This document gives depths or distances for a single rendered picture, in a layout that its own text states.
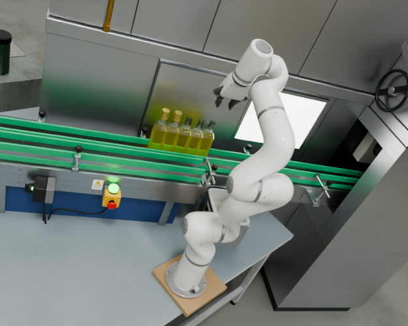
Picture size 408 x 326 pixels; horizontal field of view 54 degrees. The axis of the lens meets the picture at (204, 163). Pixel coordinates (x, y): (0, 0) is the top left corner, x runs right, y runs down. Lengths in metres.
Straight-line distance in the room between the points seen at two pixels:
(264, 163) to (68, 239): 1.04
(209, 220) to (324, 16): 1.04
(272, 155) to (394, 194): 1.25
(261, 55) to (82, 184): 0.94
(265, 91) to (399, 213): 1.42
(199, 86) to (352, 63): 0.77
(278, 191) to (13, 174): 1.09
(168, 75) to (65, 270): 0.94
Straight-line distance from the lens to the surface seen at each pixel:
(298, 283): 2.70
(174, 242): 2.01
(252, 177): 1.18
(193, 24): 1.77
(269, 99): 1.26
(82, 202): 1.93
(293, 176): 2.18
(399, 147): 2.13
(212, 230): 1.53
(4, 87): 3.47
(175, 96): 1.88
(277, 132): 1.17
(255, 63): 1.40
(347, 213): 2.33
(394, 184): 2.26
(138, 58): 1.81
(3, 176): 1.82
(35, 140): 1.79
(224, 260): 2.04
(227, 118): 2.01
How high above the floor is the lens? 2.23
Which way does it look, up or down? 36 degrees down
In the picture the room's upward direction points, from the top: 23 degrees clockwise
